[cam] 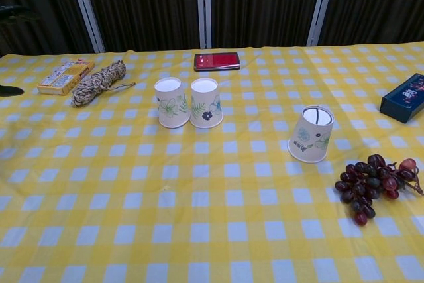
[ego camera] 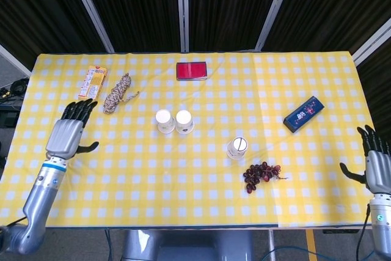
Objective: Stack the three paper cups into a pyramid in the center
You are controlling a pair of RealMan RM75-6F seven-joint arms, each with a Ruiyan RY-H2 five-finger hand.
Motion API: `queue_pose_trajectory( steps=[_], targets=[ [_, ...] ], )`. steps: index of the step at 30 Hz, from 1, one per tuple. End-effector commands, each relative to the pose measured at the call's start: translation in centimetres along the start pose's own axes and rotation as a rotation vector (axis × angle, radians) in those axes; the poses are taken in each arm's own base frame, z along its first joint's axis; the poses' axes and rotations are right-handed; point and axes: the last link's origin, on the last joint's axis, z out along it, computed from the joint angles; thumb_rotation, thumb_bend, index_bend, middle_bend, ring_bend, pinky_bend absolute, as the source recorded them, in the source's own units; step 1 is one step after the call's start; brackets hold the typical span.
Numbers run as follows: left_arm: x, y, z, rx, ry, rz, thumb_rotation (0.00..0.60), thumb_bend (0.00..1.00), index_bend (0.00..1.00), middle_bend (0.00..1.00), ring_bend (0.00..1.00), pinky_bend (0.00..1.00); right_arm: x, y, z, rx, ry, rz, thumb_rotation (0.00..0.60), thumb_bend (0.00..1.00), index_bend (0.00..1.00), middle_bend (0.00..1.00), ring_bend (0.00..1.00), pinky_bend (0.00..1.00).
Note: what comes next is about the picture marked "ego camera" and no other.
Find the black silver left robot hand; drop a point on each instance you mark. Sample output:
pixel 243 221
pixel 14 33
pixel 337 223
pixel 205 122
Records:
pixel 65 134

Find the white metal partition post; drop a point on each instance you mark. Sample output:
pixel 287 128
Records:
pixel 371 45
pixel 91 10
pixel 183 7
pixel 275 7
pixel 13 59

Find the paper cup with green flower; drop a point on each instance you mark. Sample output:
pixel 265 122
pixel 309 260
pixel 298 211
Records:
pixel 165 120

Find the dark blue printed box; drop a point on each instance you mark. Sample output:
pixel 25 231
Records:
pixel 304 114

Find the dark red grape bunch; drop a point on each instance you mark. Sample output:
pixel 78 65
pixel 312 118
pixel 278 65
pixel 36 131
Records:
pixel 259 174

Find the paper cup with blue flower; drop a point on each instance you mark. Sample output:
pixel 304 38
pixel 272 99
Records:
pixel 184 120

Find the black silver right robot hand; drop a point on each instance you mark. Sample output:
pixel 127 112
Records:
pixel 378 166

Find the yellow snack box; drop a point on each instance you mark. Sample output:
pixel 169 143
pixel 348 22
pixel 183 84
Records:
pixel 93 82

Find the white metal table leg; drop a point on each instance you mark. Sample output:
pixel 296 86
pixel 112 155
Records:
pixel 272 244

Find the yellow white checkered tablecloth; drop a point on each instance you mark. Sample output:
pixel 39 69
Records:
pixel 183 193

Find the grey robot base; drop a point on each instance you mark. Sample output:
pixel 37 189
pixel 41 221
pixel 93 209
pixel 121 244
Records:
pixel 186 245

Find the paper cup with black line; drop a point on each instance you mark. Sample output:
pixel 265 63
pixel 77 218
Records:
pixel 237 148

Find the red flat case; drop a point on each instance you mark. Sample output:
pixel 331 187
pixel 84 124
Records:
pixel 192 70

